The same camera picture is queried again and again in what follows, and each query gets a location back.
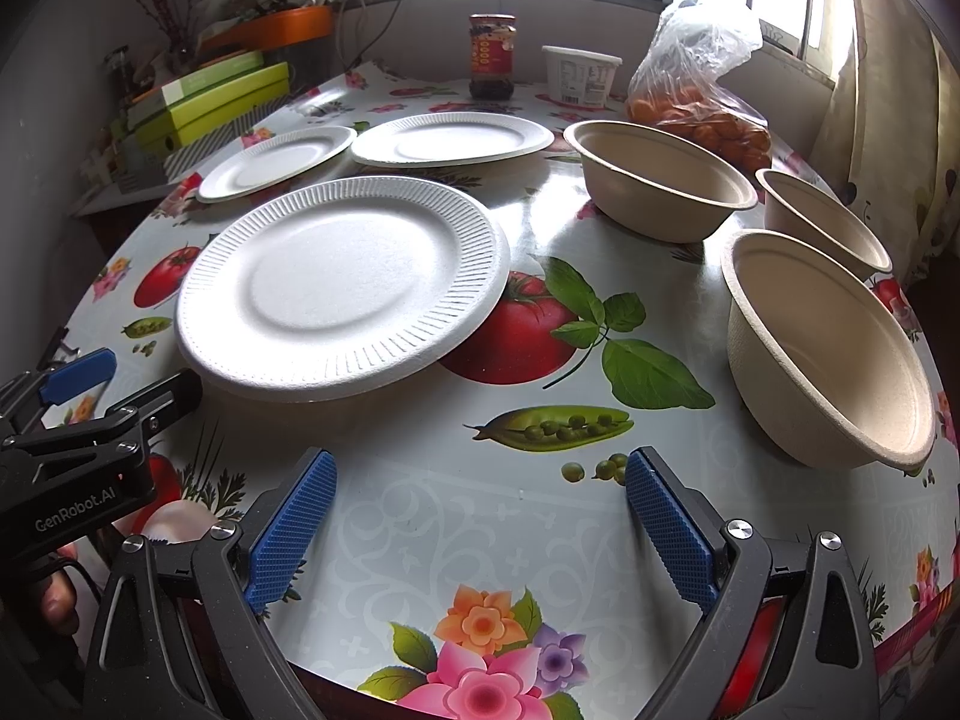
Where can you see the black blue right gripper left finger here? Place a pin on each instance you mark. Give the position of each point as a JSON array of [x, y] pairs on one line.
[[180, 631]]

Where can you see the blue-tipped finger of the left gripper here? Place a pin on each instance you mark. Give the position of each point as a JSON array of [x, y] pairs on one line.
[[30, 394]]

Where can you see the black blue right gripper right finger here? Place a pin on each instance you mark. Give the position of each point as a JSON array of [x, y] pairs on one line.
[[783, 632]]

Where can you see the beige paper bowl back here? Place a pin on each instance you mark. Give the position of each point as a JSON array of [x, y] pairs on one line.
[[655, 183]]

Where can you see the chili sauce glass jar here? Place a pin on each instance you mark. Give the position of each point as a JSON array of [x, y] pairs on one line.
[[492, 43]]

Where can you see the lime green box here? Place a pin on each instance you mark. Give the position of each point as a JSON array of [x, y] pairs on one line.
[[186, 122]]

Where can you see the white plastic tub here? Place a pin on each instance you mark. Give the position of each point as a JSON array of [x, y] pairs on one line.
[[579, 78]]

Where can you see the orange tray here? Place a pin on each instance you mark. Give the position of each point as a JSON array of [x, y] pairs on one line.
[[275, 31]]

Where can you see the large white foam plate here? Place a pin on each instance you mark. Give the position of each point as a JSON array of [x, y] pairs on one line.
[[340, 288]]

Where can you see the green white box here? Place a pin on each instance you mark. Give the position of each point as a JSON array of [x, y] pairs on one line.
[[174, 92]]

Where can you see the person's left hand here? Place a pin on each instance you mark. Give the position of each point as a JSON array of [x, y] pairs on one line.
[[58, 603]]

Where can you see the patterned beige curtain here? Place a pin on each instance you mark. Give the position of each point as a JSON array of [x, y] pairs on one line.
[[888, 146]]

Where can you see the beige paper bowl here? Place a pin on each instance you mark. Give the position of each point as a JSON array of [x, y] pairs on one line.
[[655, 183], [820, 362], [799, 209]]

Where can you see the striped grey box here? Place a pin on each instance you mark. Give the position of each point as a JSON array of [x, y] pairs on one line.
[[157, 171]]

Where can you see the floral fruit tablecloth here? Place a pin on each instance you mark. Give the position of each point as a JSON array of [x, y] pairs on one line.
[[424, 506]]

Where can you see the plastic bag of oranges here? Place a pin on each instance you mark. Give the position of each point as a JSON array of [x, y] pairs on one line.
[[677, 86]]

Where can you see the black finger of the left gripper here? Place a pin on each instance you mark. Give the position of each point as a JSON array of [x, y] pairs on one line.
[[158, 405]]

